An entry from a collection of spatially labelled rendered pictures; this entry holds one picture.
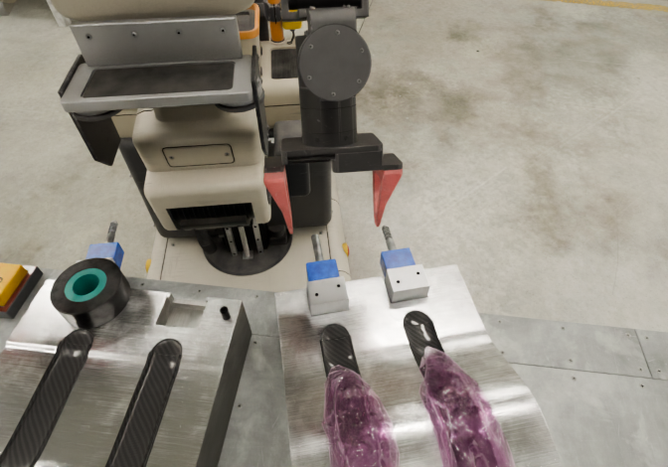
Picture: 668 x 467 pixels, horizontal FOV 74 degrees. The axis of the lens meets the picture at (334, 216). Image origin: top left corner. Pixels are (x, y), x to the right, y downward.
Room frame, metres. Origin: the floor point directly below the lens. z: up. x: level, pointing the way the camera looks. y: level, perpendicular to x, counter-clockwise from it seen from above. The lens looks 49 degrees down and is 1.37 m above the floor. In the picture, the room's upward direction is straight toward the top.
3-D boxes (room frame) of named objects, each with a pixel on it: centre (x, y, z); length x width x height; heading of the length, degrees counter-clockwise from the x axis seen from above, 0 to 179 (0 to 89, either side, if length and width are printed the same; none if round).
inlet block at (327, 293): (0.35, 0.02, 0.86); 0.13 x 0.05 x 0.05; 10
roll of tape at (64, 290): (0.29, 0.30, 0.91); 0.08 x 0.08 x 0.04
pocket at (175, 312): (0.27, 0.19, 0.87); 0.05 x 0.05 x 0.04; 83
